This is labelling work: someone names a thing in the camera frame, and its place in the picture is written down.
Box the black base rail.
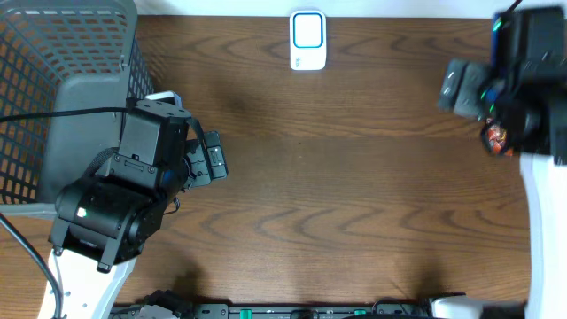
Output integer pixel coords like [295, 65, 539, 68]
[110, 302, 444, 319]

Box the grey plastic mesh basket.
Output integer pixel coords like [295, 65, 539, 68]
[1, 0, 154, 219]

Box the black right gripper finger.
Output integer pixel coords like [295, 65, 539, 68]
[453, 62, 490, 119]
[439, 58, 468, 113]

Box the red Top chocolate bar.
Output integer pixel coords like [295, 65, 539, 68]
[480, 119, 514, 157]

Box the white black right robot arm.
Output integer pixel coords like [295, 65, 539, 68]
[431, 58, 566, 318]

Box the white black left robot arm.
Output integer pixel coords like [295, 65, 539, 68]
[49, 115, 228, 318]

